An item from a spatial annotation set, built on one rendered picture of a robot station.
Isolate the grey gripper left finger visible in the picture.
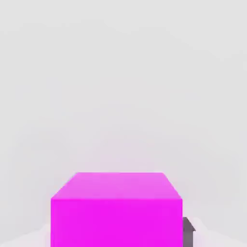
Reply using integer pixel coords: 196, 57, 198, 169
13, 224, 52, 247

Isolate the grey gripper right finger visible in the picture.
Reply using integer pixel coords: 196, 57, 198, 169
182, 216, 220, 247

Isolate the small magenta cube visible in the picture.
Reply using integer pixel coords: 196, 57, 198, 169
50, 172, 183, 247

